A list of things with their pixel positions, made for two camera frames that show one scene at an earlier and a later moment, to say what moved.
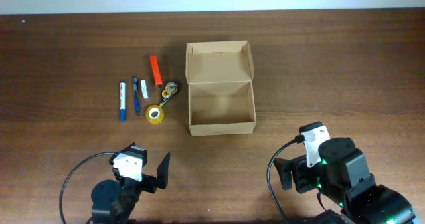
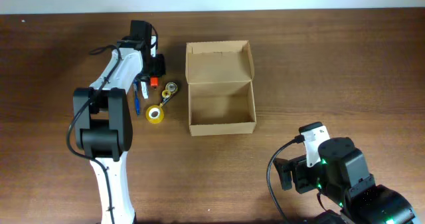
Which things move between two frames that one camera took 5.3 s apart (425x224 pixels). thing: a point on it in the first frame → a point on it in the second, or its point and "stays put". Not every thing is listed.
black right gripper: x=297 y=172 stays put
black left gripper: x=148 y=183 → x=156 y=66
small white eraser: x=145 y=89 stays put
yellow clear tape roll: x=155 y=114 stays put
